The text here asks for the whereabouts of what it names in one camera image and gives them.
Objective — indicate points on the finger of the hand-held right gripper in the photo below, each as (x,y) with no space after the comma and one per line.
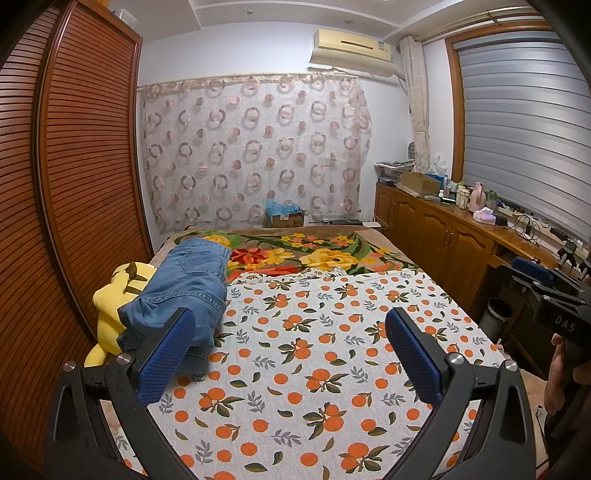
(517,281)
(533,270)

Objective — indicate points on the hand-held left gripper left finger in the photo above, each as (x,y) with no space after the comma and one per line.
(166,355)

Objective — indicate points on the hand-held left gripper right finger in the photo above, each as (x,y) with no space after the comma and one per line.
(413,355)

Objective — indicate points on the blue denim pants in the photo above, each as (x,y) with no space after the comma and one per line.
(198,263)
(175,318)

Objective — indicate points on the person's right hand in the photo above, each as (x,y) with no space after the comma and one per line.
(558,374)

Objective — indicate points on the grey trash bin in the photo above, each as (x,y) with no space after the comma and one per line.
(496,318)

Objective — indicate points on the small black box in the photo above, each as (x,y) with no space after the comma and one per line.
(501,220)

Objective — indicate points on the white power strip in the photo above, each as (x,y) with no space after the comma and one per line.
(510,207)

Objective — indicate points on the pink tissue box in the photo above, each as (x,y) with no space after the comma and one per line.
(484,216)

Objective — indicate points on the yellow plush toy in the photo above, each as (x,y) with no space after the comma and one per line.
(108,300)

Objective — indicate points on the green bottle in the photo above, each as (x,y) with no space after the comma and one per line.
(491,201)

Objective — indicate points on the orange print bed sheet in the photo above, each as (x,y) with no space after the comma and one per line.
(323,350)

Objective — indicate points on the pink bottle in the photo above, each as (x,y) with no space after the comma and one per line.
(477,196)

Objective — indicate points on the wooden sideboard cabinet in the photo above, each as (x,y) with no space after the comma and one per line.
(434,240)

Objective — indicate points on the white bottle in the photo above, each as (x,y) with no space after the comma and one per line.
(463,198)

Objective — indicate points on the flat white box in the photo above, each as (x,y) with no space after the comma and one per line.
(373,225)

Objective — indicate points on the open cardboard box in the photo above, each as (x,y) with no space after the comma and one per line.
(420,183)

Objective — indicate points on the floral blanket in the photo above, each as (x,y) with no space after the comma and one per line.
(314,251)

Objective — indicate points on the grey window blind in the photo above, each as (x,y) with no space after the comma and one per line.
(521,124)

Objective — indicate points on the flat black box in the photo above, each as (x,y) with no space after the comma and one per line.
(346,222)

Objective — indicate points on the stack of newspapers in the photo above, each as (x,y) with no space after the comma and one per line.
(392,171)

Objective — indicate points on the small cardboard box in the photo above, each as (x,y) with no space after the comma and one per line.
(286,220)

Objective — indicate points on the blue plastic bag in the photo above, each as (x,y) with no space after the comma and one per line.
(281,207)

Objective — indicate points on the wooden slatted wardrobe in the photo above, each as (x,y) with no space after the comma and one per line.
(78,184)

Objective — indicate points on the tied beige curtain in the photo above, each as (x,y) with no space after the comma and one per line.
(418,101)

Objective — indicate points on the circle print curtain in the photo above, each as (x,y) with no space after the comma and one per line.
(254,152)

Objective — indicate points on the white storage box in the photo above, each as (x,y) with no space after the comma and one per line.
(124,17)

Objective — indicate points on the wall air conditioner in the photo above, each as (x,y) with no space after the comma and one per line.
(353,50)

